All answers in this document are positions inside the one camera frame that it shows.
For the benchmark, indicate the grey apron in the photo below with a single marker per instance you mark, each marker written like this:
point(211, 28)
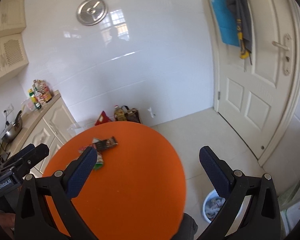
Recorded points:
point(241, 13)

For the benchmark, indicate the brown cardboard box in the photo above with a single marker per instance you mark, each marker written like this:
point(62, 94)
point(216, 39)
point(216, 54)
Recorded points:
point(131, 114)

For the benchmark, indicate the dark snack wrapper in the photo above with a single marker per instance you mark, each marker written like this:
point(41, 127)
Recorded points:
point(102, 145)

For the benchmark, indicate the condiment bottles group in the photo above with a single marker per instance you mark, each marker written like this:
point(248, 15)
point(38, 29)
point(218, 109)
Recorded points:
point(40, 93)

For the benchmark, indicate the left hand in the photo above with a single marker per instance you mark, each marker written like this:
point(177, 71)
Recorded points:
point(7, 222)

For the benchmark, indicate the steel wok with handle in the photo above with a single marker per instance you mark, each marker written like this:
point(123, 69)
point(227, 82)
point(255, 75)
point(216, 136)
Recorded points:
point(13, 129)

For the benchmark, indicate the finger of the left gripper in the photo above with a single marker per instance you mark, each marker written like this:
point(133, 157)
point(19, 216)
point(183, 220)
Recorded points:
point(34, 157)
point(25, 151)

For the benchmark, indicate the wall power socket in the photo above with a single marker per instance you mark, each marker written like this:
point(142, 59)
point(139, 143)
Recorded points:
point(8, 110)

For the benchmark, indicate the grey trouser leg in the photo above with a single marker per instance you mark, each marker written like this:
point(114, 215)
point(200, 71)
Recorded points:
point(187, 229)

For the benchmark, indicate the round orange table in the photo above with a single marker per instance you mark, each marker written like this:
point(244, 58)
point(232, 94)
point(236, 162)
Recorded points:
point(138, 193)

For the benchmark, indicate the green white shelf rack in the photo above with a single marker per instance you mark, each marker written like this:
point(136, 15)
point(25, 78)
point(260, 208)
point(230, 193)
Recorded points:
point(289, 204)

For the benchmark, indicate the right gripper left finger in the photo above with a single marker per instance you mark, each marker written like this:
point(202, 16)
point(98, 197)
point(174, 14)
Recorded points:
point(34, 220)

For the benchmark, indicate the green red snack wrapper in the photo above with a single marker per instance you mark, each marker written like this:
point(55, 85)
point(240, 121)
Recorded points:
point(99, 161)

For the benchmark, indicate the blue apron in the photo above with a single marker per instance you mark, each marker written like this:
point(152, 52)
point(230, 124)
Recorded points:
point(226, 22)

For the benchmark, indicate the light blue trash bin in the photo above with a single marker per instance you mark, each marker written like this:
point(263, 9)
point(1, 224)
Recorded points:
point(211, 206)

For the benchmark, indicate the cream upper wall cabinet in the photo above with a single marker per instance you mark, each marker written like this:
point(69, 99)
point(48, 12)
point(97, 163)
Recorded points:
point(13, 56)

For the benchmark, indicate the cream lower kitchen cabinet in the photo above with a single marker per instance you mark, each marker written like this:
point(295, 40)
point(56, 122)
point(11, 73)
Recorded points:
point(49, 126)

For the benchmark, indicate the round silver wall cover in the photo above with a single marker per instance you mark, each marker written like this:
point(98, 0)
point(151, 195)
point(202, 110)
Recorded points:
point(91, 12)

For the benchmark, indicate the silver door handle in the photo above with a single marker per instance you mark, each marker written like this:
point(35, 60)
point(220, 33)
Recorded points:
point(286, 47)

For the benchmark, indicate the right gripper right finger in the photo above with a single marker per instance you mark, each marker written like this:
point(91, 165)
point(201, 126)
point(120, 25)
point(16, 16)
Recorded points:
point(261, 219)

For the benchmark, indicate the white panelled door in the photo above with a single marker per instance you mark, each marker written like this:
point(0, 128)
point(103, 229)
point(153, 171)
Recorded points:
point(253, 95)

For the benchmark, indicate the red rice bag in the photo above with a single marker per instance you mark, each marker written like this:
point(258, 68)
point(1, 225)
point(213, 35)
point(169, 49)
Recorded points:
point(102, 119)

